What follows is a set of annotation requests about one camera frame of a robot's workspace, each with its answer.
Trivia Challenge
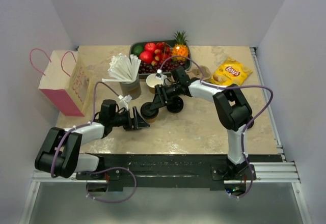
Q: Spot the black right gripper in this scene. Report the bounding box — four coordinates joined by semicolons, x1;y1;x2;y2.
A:
151;83;181;111

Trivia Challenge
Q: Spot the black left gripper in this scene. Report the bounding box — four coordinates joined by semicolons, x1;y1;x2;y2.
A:
111;106;149;131

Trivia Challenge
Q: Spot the brown paper coffee cup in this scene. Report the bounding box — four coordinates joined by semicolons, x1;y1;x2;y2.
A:
145;117;157;123

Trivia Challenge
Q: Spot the black coffee cup lid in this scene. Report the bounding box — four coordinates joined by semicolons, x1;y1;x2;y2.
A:
141;102;159;120

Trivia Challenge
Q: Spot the brown pulp cup carrier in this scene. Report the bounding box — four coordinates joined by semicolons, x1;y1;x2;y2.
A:
187;66;212;81

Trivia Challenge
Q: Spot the pink white paper bag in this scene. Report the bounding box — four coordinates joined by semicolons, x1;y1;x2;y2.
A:
29;48;94;117

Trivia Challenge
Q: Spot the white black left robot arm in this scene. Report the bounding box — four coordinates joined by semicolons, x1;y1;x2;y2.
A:
34;99;149;179

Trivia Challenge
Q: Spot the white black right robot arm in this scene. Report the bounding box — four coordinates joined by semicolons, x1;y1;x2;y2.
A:
141;68;253;180

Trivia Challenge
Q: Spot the black cup lid stack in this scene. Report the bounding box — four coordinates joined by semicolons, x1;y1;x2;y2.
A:
167;96;184;114

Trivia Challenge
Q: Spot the grey metal straw holder cup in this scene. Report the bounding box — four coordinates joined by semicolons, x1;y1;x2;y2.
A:
119;75;142;100

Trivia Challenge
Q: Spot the purple grape bunch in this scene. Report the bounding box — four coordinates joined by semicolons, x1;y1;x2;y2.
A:
139;61;186;74

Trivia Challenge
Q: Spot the red apple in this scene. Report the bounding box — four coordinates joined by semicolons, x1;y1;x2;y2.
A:
144;42;156;53
139;51;153;64

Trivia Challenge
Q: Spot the red cherry cluster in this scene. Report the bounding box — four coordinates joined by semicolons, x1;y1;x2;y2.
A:
151;42;171;66

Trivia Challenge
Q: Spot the white wrapped straw bundle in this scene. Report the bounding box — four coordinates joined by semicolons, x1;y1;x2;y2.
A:
102;53;141;83

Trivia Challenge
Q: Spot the green lime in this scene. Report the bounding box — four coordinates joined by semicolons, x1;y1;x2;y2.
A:
132;45;144;57

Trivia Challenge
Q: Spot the orange pineapple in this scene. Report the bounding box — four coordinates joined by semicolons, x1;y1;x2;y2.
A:
172;31;189;62

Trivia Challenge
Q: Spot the dark green fruit tray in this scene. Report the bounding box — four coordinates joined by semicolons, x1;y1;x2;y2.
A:
129;40;191;79

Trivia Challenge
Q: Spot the yellow chips bag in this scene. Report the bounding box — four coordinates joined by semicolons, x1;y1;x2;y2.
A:
209;57;253;86

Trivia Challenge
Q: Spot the single black cup lid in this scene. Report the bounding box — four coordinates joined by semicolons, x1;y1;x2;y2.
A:
247;121;255;129

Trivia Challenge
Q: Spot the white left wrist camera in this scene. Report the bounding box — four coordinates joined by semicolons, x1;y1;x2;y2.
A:
117;95;132;110

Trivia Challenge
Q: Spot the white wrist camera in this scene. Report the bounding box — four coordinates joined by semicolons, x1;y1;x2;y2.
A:
155;69;167;85
117;95;132;110

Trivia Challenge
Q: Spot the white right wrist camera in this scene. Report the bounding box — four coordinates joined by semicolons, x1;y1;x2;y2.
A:
155;69;167;85

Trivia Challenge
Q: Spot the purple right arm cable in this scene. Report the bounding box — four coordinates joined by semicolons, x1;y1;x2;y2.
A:
157;57;275;199

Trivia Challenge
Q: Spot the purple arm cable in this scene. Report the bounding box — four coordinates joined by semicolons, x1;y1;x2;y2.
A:
157;57;275;199
50;81;120;178

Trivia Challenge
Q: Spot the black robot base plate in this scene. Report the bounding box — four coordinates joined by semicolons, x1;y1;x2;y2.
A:
75;153;283;192

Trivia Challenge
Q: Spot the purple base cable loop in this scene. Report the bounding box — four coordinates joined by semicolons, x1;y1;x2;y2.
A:
86;166;138;204

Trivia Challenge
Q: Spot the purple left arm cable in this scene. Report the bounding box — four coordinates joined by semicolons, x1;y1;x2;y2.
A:
50;81;120;178

